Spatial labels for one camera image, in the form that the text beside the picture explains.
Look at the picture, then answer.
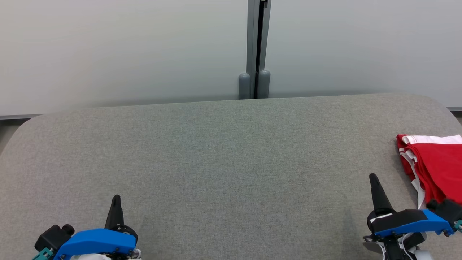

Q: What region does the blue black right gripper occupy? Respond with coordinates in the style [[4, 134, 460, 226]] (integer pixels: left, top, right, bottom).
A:
[[367, 173, 454, 239]]

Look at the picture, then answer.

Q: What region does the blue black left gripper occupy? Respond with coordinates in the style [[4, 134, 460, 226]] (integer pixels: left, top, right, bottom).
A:
[[53, 195, 139, 260]]

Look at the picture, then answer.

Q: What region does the red jersey with navy lettering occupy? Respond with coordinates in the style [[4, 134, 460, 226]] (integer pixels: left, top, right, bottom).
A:
[[396, 134, 462, 210]]

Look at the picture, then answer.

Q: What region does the grey cylindrical partition foot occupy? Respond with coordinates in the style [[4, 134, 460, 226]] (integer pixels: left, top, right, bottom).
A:
[[238, 73, 251, 100], [258, 70, 271, 99]]

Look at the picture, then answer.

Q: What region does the teal left camera connector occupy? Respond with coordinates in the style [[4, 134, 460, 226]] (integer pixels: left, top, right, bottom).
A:
[[32, 247, 55, 260]]

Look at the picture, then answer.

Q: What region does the grey partition post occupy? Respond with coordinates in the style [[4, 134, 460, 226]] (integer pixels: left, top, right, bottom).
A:
[[247, 0, 272, 99]]

